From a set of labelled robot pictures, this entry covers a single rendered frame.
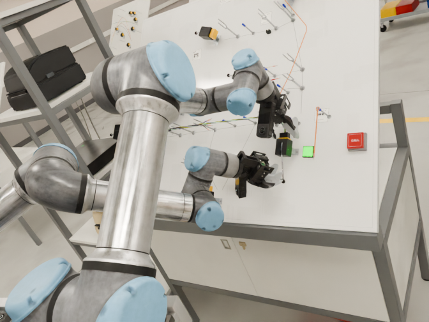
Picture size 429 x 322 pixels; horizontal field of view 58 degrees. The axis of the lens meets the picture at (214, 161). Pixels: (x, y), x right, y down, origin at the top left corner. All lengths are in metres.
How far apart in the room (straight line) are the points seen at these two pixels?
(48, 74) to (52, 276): 1.34
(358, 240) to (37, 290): 0.93
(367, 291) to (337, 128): 0.59
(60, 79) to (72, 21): 7.73
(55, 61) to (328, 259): 1.44
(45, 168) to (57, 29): 8.53
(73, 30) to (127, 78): 8.91
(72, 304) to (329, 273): 1.07
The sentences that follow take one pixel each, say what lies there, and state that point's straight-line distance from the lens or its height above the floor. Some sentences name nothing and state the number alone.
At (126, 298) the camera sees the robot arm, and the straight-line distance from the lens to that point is 0.57.
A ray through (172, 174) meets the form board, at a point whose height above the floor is 1.01.
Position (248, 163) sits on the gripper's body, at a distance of 1.16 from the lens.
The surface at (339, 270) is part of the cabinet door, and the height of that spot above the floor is 0.65.
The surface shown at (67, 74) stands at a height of 1.52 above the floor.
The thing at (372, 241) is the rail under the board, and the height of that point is 0.84.
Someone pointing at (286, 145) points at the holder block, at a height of 1.12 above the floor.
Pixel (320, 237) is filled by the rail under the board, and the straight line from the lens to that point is 1.33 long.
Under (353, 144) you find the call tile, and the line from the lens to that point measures 1.28.
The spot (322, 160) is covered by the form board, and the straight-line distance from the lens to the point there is 1.34.
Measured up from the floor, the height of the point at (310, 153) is 1.05.
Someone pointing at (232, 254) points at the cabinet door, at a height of 0.66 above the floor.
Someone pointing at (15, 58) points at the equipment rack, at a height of 1.68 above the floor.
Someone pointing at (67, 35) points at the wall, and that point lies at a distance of 9.51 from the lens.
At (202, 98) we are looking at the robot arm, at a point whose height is 1.42.
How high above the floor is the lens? 1.72
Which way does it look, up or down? 25 degrees down
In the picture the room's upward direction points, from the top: 24 degrees counter-clockwise
